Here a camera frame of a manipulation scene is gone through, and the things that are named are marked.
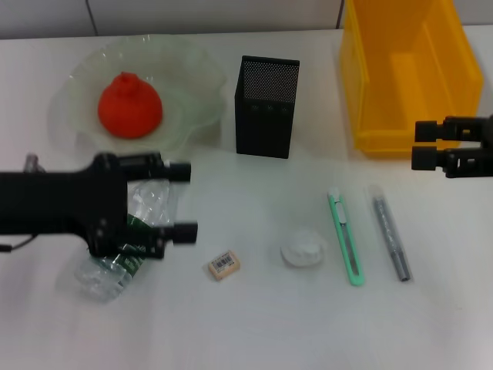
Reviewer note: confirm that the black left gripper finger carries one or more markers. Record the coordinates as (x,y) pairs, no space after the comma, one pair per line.
(177,172)
(185,233)

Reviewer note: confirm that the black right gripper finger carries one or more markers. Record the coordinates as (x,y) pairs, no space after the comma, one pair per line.
(427,131)
(423,158)

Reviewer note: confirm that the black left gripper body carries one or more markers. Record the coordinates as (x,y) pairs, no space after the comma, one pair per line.
(58,204)

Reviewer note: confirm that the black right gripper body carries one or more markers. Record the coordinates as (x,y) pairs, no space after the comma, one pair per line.
(490,142)

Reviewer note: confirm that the beige barcode eraser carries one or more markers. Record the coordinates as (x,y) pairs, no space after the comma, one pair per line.
(225,266)

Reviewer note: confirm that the grey pen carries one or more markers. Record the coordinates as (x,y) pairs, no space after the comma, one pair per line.
(388,231)

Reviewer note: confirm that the clear green-label water bottle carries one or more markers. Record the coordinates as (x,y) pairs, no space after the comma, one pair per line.
(100,277)

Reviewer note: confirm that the green utility knife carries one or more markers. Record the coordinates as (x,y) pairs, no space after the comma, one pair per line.
(339,216)

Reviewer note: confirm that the white paper ball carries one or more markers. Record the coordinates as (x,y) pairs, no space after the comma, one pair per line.
(302,250)

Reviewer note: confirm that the red-orange fruit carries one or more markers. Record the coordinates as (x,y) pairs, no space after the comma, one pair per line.
(129,108)

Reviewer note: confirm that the black mesh pen holder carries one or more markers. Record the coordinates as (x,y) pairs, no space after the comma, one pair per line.
(265,127)

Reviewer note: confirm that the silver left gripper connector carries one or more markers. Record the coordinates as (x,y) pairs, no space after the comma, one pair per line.
(34,162)

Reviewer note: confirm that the yellow plastic bin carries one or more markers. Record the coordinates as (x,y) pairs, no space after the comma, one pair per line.
(385,96)

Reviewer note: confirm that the clear glass wavy bowl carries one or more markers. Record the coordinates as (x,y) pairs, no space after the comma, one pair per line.
(185,69)

